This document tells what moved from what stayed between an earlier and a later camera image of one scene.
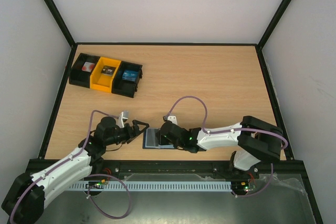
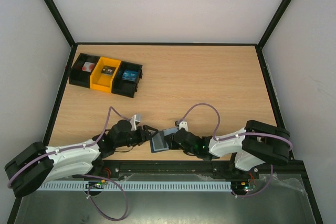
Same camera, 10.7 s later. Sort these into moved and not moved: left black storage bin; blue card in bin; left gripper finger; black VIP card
Moved: left gripper finger
Not moved: blue card in bin; black VIP card; left black storage bin
